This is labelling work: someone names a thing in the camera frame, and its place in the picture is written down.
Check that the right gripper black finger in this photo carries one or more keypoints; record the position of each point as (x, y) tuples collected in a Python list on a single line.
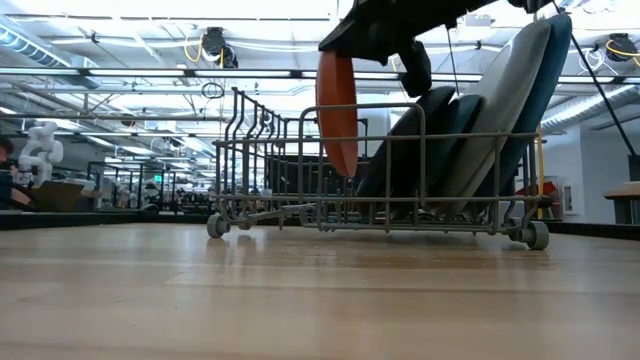
[(362, 25), (365, 52)]

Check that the small orange plate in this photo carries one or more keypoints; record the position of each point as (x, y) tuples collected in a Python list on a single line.
[(337, 115)]

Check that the small black plate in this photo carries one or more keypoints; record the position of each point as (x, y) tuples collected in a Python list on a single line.
[(405, 150)]

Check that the small teal plate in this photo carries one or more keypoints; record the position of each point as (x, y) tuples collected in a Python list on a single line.
[(457, 130)]

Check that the large light blue plate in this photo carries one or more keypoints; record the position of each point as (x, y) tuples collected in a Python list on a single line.
[(505, 100)]

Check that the large dark blue plate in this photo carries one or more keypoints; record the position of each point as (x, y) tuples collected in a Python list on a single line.
[(545, 80)]

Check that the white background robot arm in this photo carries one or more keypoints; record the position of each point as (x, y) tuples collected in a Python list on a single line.
[(42, 150)]

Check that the white round column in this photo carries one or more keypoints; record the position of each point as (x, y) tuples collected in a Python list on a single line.
[(375, 122)]

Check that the black background panel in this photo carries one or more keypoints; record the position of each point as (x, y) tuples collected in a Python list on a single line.
[(290, 176)]

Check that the long ceiling light strip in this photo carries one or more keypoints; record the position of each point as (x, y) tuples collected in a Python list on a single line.
[(140, 73)]

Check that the wooden background table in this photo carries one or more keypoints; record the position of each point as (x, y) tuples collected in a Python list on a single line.
[(622, 191)]

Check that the brown box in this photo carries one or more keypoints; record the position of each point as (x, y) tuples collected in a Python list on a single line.
[(62, 197)]

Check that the person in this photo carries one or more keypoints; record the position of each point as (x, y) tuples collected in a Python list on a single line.
[(5, 187)]

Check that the white ceiling duct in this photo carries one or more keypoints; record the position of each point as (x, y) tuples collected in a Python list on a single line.
[(590, 107)]

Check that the red and white wall sign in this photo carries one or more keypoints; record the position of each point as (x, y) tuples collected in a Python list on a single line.
[(549, 189)]

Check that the white wall box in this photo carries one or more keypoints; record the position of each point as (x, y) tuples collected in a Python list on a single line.
[(570, 199)]

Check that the silver ceiling duct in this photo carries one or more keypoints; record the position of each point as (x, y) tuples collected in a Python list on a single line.
[(25, 45)]

